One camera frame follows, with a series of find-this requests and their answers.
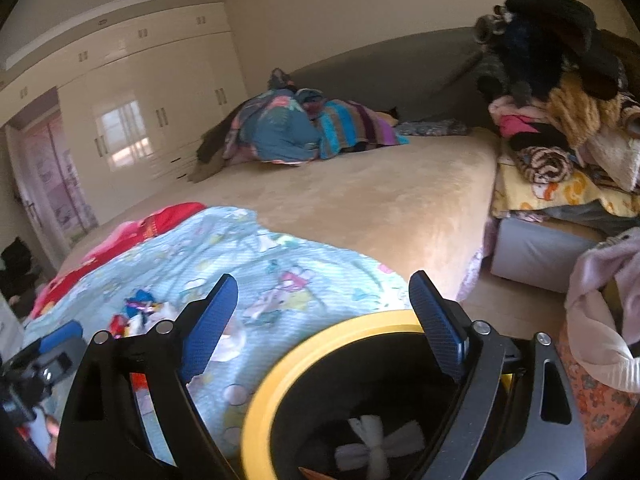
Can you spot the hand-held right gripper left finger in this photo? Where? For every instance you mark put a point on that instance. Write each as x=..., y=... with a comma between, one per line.
x=210, y=325

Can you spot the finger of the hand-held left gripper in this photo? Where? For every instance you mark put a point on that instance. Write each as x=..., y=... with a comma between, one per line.
x=62, y=332

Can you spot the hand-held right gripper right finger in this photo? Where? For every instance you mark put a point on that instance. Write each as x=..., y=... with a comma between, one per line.
x=437, y=330

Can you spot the yellow-rimmed black trash bin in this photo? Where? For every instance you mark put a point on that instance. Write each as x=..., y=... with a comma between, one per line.
x=260, y=400

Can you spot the white drawer cabinet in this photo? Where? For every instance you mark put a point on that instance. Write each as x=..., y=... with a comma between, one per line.
x=7, y=325

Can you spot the blue wrapper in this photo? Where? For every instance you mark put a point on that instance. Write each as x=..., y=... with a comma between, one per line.
x=139, y=302

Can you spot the black bag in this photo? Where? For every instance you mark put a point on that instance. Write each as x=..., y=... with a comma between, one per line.
x=17, y=265

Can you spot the light blue cartoon blanket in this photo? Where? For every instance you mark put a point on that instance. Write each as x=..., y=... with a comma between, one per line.
x=275, y=260

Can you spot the red blanket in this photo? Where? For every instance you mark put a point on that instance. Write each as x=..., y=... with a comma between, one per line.
x=165, y=220

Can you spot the grey storage box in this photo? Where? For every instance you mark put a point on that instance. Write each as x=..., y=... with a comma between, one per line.
x=530, y=255

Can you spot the white tissue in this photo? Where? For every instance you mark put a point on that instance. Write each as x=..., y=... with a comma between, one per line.
x=372, y=442

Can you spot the beige bed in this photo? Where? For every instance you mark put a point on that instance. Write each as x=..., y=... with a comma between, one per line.
x=375, y=200

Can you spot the pink patterned door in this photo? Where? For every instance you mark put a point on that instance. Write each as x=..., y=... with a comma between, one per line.
x=55, y=185

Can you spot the pale pink garment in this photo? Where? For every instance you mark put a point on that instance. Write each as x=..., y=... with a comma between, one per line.
x=600, y=300

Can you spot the yellow cartoon blanket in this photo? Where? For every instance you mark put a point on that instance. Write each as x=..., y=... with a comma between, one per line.
x=550, y=195

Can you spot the orange floral fabric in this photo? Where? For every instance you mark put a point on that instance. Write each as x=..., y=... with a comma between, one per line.
x=600, y=400

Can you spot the brown cream striped cloth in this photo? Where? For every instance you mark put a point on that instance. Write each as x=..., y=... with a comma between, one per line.
x=542, y=162

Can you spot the grey floral cloth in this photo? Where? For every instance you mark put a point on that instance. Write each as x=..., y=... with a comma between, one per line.
x=435, y=127

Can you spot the colourful striped blanket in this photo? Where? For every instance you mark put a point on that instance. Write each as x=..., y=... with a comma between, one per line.
x=350, y=125

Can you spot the pink cloth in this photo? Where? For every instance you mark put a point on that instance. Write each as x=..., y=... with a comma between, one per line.
x=515, y=120

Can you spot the cream glossy wardrobe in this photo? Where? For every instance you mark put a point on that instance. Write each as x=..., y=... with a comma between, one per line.
x=150, y=85

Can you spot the white fleece cloth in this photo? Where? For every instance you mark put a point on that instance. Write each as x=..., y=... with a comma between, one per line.
x=615, y=155

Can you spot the grey headboard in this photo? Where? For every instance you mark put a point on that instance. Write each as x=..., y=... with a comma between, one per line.
x=400, y=70

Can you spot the tan fuzzy cloth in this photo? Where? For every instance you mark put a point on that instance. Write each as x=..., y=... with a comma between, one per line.
x=575, y=105

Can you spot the black plush clothes pile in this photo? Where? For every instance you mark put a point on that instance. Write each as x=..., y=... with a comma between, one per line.
x=540, y=35

